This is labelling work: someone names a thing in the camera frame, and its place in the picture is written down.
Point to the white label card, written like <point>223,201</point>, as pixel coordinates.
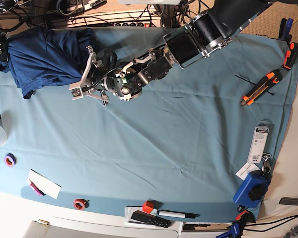
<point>246,169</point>

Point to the black zip tie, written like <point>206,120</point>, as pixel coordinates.
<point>247,80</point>

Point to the black remote control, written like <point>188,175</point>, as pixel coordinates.
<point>148,219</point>

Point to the red tape roll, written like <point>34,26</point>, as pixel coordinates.
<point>80,204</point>

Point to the light blue table cloth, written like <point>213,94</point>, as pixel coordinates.
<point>180,143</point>

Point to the power strip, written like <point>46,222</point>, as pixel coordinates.
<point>135,18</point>

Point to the orange black utility knife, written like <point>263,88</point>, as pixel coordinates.
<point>267,82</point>

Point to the blue spring clamp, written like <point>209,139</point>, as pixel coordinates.
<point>235,231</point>
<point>285,27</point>

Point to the orange clamp bottom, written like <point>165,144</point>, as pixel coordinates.
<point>241,214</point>

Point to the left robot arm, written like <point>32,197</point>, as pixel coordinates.
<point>208,31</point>

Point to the white paper card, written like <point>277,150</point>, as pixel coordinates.
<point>45,185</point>

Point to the white marker pen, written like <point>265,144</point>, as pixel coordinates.
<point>177,214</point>

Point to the blue box with knob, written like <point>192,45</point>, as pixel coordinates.
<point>253,189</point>

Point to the packaged tool blister pack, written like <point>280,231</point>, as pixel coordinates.
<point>258,143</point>

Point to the blue spring clamp bottom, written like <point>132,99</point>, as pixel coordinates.
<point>235,231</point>

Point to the black phone device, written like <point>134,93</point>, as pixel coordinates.
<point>288,201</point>

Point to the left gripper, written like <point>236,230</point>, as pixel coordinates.
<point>86,87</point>

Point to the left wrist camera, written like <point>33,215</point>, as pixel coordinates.
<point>76,92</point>

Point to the orange black clamp top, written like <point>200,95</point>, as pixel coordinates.
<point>291,56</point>

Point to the purple tape roll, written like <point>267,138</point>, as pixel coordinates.
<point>10,160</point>

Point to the red cube block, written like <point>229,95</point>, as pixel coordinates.
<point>148,207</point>

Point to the blue spring clamp top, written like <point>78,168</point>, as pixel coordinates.
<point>285,27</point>

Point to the dark blue t-shirt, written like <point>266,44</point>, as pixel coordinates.
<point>39,57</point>

